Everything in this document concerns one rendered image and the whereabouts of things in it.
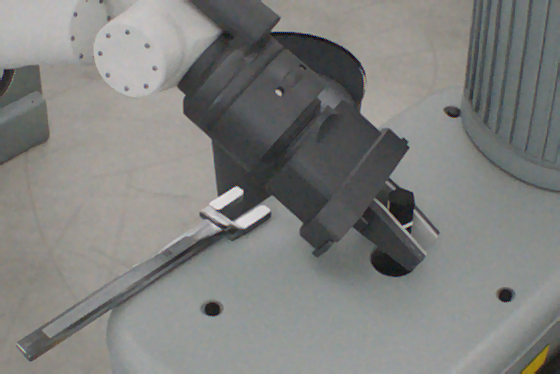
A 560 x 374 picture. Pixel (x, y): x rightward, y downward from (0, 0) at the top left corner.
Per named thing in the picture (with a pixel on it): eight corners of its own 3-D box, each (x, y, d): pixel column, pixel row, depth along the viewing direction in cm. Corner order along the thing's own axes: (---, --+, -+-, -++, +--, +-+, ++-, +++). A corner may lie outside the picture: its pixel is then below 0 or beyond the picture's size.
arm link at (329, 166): (368, 182, 90) (258, 84, 90) (431, 122, 83) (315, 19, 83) (295, 280, 82) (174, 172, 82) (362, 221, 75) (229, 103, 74)
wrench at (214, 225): (38, 371, 75) (36, 364, 75) (9, 341, 77) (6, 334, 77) (270, 217, 88) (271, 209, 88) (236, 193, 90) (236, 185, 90)
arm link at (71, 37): (192, 82, 79) (56, 78, 85) (248, 32, 86) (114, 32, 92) (176, 4, 76) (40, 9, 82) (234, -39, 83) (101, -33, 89)
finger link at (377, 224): (409, 269, 83) (350, 215, 83) (432, 250, 81) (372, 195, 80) (400, 282, 82) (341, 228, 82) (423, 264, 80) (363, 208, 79)
